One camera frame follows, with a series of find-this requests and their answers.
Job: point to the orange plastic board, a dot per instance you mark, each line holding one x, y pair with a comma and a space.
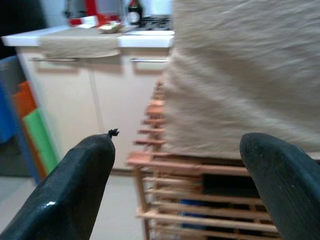
25, 100

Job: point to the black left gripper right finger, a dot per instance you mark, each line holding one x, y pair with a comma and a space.
287, 185

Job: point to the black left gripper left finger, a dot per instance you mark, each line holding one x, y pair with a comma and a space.
67, 190

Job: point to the red espresso machine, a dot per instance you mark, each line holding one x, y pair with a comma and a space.
100, 11

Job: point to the black gas hob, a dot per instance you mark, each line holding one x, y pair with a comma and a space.
157, 23

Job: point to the beige fabric cover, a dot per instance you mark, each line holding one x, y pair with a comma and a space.
240, 75

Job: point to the green plastic board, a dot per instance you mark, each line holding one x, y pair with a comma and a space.
41, 140

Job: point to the dark green liqueur bottle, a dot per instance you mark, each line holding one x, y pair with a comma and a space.
134, 12

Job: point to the beige woven table mat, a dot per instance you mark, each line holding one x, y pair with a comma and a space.
77, 42

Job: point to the wooden slatted crate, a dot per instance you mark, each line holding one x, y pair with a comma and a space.
190, 197

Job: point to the black fridge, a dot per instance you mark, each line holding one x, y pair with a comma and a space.
17, 22

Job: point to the cream kitchen base cabinet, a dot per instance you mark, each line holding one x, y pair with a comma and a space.
75, 100

